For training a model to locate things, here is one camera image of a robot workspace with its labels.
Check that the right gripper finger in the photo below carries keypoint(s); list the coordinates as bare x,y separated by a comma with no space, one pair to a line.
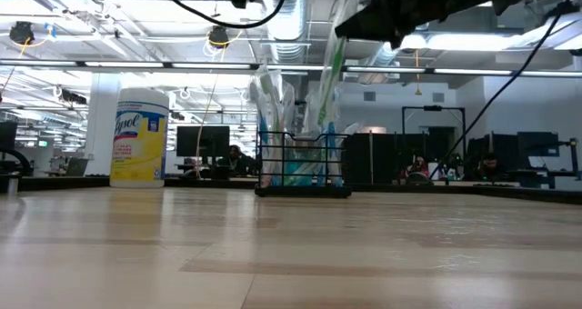
373,20

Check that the long ceiling light bar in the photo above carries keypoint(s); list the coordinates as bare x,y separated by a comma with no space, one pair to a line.
204,65

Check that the black partition panel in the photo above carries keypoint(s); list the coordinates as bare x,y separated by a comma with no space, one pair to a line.
364,159

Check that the person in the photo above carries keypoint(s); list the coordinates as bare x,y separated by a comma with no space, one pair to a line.
236,159
416,168
490,166

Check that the black computer monitor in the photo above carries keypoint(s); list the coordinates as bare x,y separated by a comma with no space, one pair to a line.
203,141

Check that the white cup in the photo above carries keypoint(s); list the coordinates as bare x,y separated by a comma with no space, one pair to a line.
434,170

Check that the black stand with screen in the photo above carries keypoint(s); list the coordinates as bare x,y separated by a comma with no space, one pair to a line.
538,143

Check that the yellow disinfectant wipes canister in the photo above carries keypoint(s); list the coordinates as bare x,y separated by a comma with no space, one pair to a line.
141,150

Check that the white building column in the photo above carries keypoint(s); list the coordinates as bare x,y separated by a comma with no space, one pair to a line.
102,122

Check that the grey open laptop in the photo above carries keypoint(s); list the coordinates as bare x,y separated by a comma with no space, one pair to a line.
76,166

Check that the dark screen on stand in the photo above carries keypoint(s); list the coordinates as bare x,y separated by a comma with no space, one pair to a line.
7,136

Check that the ribbed silver air duct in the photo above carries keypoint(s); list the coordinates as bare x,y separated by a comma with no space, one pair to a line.
291,27

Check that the black gantry frame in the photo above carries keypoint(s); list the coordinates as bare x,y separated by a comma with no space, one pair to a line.
432,108

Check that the black aluminium table frame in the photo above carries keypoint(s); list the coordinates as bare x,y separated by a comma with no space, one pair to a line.
218,183

